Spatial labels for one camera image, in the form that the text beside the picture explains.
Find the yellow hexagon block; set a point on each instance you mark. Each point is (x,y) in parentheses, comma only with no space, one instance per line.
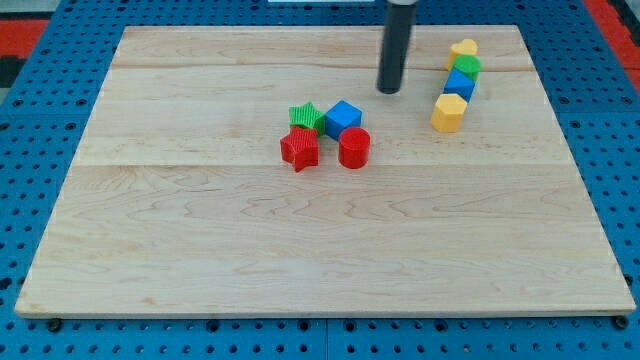
(448,112)

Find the blue triangle block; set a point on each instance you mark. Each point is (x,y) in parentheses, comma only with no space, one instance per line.
(460,84)

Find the red star block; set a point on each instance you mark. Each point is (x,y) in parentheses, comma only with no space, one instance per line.
(300,148)

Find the red cylinder block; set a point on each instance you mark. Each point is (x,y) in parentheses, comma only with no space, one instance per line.
(354,145)

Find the green star block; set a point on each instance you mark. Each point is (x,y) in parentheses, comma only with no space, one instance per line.
(307,117)

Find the blue cube block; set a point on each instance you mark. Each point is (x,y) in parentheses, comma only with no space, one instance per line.
(340,117)

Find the wooden board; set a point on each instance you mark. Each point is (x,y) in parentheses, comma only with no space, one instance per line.
(178,204)

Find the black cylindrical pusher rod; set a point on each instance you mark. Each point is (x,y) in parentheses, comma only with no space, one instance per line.
(399,21)

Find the green circle block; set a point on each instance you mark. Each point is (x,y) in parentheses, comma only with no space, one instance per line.
(469,65)

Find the yellow heart block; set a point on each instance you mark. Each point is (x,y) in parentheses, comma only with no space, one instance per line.
(463,47)

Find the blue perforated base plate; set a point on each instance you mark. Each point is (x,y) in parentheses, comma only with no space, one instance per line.
(49,102)

